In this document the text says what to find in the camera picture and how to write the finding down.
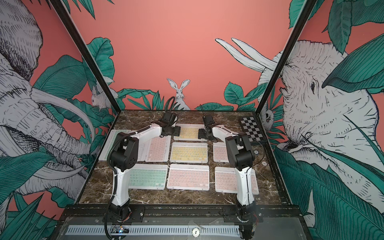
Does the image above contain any far left green keyboard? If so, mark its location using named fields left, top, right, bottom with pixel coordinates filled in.
left=99, top=130, right=133, bottom=161

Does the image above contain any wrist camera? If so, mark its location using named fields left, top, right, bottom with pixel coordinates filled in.
left=203, top=115, right=216, bottom=128
left=161, top=112, right=178, bottom=126

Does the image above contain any small electronics board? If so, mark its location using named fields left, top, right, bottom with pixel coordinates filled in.
left=111, top=226, right=130, bottom=235

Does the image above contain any left white keyboard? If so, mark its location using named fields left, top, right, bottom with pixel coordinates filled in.
left=132, top=131, right=152, bottom=162

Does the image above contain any right black frame post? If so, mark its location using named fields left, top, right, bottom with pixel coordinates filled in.
left=255, top=0, right=317, bottom=116

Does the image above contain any right middle pink keyboard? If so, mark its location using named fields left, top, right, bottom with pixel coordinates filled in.
left=213, top=143, right=229, bottom=163

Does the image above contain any green keyboard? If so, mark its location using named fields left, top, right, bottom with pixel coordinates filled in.
left=129, top=164, right=168, bottom=190
left=99, top=130, right=133, bottom=161

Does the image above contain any black frame post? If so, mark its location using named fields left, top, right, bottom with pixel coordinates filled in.
left=50, top=0, right=121, bottom=114
left=255, top=0, right=317, bottom=116

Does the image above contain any black white checkerboard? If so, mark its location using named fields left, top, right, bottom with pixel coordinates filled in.
left=239, top=117, right=266, bottom=145

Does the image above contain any white slotted cable duct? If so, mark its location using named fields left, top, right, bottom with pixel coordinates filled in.
left=65, top=225, right=240, bottom=237

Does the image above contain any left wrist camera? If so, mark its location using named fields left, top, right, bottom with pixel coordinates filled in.
left=161, top=112, right=178, bottom=126

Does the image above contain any round silver lock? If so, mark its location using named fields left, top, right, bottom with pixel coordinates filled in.
left=192, top=228, right=200, bottom=238

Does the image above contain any left black frame post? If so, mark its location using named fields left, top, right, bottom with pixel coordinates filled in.
left=50, top=0, right=121, bottom=114

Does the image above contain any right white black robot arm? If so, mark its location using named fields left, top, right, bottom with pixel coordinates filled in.
left=198, top=125, right=256, bottom=223

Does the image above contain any black front mounting rail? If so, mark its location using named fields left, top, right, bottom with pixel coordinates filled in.
left=59, top=204, right=302, bottom=223

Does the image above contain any yellow keyboard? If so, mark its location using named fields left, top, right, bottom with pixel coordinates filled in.
left=170, top=142, right=208, bottom=164
left=174, top=124, right=207, bottom=142

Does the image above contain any right near pink keyboard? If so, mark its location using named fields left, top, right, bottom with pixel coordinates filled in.
left=215, top=167, right=259, bottom=195

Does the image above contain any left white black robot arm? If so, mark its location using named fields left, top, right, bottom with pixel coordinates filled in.
left=107, top=123, right=181, bottom=222

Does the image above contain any left pink keyboard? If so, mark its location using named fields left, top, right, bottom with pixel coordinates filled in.
left=145, top=136, right=171, bottom=163

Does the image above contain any near green keyboard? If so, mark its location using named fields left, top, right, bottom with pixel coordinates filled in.
left=129, top=164, right=168, bottom=190

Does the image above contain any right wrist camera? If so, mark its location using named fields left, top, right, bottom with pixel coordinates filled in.
left=203, top=115, right=216, bottom=128

